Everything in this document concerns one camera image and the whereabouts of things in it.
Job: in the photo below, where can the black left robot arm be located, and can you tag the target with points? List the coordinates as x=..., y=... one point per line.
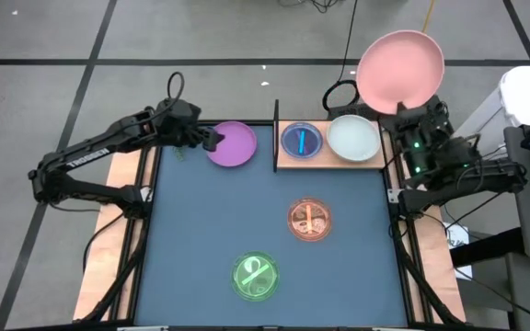
x=85, y=156

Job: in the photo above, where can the black computer case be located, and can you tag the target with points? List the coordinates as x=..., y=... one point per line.
x=345, y=112

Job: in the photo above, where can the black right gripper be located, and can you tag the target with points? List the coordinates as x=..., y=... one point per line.
x=423, y=135

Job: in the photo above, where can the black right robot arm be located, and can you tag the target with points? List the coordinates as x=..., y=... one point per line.
x=467, y=184

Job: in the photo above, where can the purple plate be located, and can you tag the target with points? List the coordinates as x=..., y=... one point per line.
x=235, y=144

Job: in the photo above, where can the green transparent plate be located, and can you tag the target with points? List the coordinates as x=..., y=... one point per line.
x=255, y=276

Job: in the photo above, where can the salmon pink plate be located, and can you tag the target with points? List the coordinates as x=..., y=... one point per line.
x=400, y=71

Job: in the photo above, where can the white trash bin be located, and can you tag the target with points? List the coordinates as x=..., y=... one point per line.
x=529, y=94

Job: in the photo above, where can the pale grey plate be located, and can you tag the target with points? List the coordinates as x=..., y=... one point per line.
x=353, y=138

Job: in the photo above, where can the orange transparent plate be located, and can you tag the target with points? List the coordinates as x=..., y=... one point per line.
x=309, y=219

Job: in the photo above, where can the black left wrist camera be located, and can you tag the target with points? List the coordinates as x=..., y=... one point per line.
x=184, y=111

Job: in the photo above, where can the blue transparent plate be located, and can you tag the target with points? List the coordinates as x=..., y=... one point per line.
x=302, y=140

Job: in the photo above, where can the white printed paper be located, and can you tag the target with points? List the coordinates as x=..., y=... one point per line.
x=458, y=239

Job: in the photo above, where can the blue table mat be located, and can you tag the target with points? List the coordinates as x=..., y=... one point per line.
x=210, y=207

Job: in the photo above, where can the black cart base bar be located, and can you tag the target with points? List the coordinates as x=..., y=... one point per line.
x=486, y=248

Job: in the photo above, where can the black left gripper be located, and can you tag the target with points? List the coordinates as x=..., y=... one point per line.
x=180, y=135

